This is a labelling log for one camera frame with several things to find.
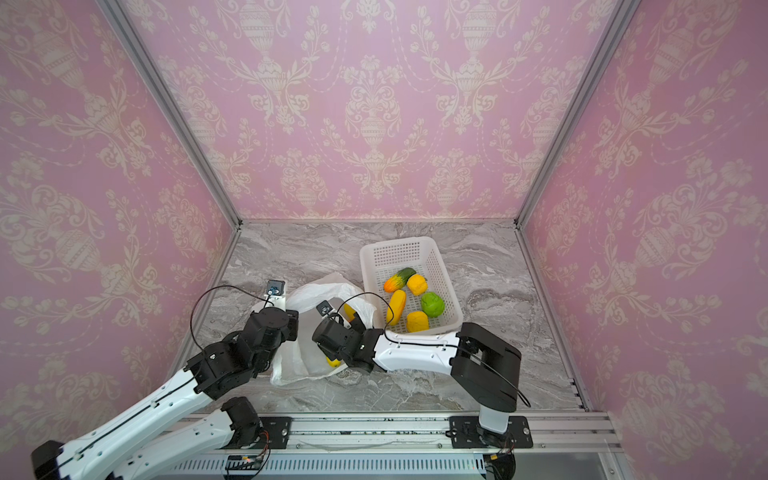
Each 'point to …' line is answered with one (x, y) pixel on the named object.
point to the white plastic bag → (302, 357)
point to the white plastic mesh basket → (379, 261)
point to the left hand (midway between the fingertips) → (291, 306)
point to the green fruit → (432, 305)
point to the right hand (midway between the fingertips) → (342, 327)
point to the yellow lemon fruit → (417, 284)
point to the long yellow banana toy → (396, 305)
